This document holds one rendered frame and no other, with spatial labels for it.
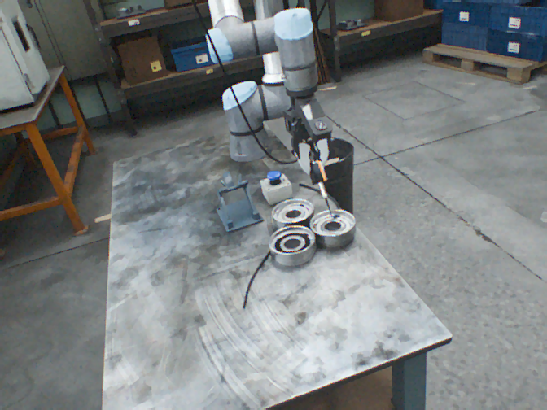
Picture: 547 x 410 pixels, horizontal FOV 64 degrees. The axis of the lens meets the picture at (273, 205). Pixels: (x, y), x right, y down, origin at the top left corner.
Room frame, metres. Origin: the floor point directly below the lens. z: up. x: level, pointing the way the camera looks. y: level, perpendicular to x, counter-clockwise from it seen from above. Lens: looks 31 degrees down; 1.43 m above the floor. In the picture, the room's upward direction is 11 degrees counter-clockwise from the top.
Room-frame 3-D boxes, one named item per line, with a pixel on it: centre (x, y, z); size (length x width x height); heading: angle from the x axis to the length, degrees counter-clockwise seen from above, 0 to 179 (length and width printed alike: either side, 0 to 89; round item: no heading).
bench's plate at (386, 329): (1.02, 0.15, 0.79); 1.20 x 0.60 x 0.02; 11
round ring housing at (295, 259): (0.80, -0.03, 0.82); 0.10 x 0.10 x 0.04
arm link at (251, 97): (1.40, 0.03, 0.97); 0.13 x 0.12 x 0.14; 92
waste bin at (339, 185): (2.08, -0.30, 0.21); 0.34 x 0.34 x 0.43
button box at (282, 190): (1.07, -0.02, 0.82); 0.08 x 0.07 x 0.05; 11
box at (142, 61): (4.37, 0.96, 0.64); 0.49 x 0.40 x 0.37; 106
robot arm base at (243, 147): (1.40, 0.04, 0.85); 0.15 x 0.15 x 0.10
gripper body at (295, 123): (0.96, -0.11, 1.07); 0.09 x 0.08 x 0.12; 14
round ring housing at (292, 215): (0.92, -0.04, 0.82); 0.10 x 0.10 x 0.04
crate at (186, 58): (4.50, 0.43, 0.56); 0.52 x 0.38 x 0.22; 98
